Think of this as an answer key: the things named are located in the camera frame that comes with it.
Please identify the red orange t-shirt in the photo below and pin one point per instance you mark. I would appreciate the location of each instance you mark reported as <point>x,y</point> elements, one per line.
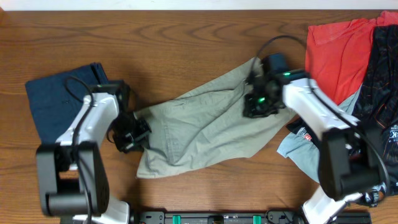
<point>338,53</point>

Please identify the light blue garment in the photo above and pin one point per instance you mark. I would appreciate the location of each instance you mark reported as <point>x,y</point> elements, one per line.
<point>299,145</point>

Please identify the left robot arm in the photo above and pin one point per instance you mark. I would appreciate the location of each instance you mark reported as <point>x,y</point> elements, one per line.
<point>72,179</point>

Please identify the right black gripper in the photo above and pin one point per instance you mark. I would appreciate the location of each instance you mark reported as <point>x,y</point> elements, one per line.
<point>257,107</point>

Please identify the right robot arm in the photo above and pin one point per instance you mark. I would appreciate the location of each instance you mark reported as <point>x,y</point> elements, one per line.
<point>349,165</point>

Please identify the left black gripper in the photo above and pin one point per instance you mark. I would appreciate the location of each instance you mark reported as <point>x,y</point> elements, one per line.
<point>134,137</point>

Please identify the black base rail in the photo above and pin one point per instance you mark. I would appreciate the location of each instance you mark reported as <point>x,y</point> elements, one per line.
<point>269,217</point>

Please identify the navy blue shorts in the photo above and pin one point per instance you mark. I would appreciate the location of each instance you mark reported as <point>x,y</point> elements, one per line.
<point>55,101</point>

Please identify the khaki shorts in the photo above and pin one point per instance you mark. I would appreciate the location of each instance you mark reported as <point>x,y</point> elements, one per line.
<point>205,126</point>

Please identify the black patterned garment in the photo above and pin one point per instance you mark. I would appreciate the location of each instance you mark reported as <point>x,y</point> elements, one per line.
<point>377,100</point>

